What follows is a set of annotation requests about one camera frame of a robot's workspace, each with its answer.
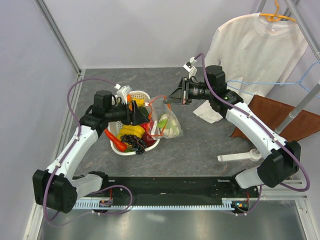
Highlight green toy avocado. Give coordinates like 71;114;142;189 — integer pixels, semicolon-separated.
138;106;151;120

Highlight white plastic fruit basket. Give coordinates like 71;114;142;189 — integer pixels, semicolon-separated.
107;90;161;156

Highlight white t-shirt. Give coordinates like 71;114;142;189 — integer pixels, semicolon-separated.
202;12;310;111

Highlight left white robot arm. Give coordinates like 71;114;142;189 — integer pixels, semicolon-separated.
32;90;149;213

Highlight purple cable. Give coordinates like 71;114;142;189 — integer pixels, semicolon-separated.
42;77;135;228
193;52;312;217

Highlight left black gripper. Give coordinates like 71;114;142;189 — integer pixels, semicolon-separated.
105;100;150;127

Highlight slotted cable duct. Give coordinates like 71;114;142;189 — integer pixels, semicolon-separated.
73;197;248;211

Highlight dark red toy apple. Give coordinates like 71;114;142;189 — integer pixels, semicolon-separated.
142;132;156;147

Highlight toy cabbage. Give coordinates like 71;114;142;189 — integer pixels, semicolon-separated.
157;113;182;139

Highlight orange clothes hanger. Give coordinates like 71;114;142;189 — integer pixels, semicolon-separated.
259;0;296;22

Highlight yellow toy bananas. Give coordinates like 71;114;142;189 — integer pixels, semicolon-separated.
117;125;146;144

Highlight clear zip top bag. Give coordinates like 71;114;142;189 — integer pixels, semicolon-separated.
145;95;183;140

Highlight brown cloth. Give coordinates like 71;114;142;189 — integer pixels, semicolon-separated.
229;94;320;146

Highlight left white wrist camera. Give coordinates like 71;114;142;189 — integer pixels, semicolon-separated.
114;83;132;103

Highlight black toy grapes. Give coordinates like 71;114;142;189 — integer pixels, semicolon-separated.
120;134;147;155

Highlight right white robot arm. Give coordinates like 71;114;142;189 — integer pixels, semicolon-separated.
163;65;301;197

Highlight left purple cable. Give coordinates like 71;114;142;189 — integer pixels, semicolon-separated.
42;77;135;228

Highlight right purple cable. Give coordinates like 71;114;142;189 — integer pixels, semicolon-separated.
193;52;312;217

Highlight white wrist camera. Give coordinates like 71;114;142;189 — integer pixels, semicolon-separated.
114;83;132;103
183;57;197;79

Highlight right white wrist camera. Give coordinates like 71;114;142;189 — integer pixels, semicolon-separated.
183;57;197;79

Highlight white clothes rack stand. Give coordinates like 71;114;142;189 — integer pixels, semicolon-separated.
217;83;320;162

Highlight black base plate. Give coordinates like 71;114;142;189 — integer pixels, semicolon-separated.
72;175;261;206

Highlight aluminium frame post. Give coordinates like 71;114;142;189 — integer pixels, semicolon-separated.
35;0;82;75

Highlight blue clothes hanger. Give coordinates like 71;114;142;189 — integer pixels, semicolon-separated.
226;61;320;96

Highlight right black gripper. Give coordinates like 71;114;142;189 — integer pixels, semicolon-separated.
164;76;214;105

